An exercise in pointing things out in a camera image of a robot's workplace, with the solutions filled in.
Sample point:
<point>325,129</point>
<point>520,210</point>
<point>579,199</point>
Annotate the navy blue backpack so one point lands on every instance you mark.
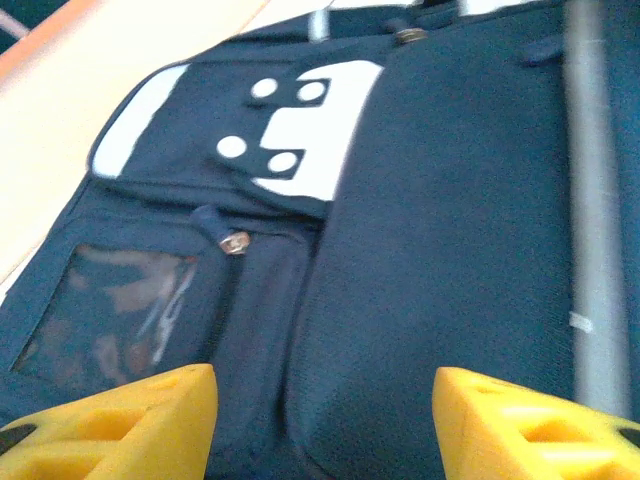
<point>425,225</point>

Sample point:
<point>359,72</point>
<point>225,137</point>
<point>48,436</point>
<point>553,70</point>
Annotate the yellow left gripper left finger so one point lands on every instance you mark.
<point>165,400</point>

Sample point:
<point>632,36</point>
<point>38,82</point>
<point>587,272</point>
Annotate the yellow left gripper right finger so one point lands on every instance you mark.
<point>475,415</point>

